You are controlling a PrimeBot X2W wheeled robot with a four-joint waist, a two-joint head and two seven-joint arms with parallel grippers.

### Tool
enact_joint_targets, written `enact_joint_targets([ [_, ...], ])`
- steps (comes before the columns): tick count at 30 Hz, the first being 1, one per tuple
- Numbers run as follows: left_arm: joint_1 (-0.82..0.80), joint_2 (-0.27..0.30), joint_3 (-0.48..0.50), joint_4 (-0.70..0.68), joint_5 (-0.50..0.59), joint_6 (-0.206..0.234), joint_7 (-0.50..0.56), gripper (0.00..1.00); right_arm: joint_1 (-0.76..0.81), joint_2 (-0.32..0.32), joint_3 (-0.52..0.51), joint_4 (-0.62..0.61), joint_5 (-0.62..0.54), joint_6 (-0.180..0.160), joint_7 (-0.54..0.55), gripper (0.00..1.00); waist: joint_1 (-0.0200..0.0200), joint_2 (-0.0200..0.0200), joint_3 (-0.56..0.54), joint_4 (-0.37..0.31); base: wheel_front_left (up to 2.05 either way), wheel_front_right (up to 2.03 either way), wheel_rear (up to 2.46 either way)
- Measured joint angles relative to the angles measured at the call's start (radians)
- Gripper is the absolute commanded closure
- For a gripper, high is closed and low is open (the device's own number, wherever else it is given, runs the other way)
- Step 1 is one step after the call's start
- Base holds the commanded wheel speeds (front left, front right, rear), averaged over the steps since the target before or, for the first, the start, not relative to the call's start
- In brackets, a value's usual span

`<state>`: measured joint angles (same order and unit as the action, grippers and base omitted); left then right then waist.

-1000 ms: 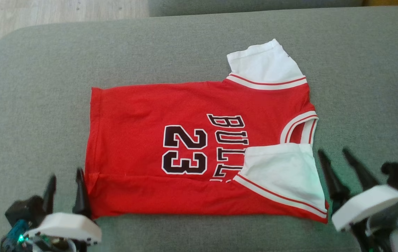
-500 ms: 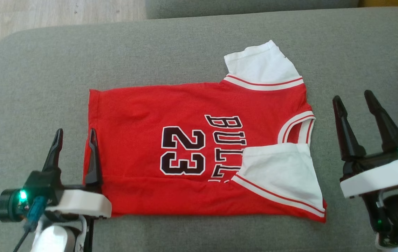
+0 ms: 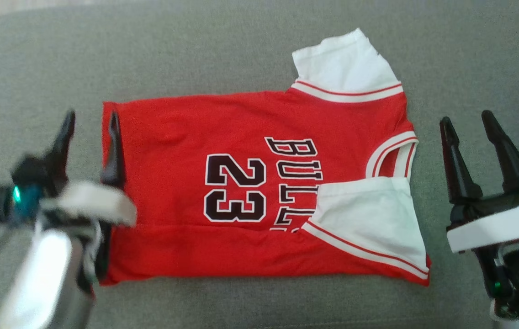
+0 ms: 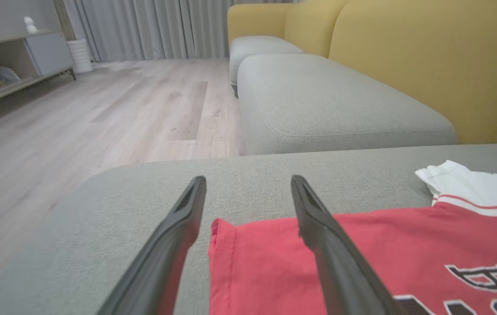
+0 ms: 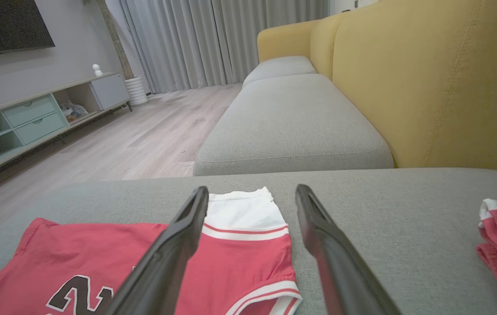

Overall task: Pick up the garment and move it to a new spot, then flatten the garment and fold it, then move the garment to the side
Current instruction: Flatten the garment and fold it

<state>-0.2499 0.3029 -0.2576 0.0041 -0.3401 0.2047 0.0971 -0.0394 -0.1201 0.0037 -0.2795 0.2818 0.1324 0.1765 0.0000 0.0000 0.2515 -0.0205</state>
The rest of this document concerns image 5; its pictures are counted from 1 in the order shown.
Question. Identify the mint green cabinet drawer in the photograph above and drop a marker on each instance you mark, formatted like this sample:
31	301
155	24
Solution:
29	111
40	129

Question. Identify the clutter on cabinet shelf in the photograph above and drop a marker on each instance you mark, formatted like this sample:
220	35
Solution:
73	111

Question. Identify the white ribbed cylinder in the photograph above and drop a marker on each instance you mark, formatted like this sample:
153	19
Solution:
137	92

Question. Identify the black flat television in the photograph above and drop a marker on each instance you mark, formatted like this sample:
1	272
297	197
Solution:
3	22

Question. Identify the grey pleated curtain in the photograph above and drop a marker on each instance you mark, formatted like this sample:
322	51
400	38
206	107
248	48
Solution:
187	43

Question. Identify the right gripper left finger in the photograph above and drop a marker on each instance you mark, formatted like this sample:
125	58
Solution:
165	262

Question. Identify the brown wall pillar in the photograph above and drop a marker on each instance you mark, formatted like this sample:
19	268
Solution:
115	39

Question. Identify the red white basketball jersey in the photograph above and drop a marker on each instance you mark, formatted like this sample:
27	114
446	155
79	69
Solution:
78	245

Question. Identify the pale grey cabinet door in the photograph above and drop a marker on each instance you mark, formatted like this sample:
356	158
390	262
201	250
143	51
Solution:
109	91

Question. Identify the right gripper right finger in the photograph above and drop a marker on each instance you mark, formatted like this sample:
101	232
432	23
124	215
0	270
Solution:
340	267

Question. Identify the small grey seat cushion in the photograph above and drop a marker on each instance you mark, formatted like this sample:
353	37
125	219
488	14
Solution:
279	68

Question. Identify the yellow sofa backrest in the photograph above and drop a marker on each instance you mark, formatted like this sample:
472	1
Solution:
428	78

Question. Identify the small white figurine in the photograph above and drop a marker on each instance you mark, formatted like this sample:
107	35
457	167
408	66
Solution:
97	71

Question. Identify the grey sofa seat cushion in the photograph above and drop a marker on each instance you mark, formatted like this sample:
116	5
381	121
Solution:
384	205
288	127

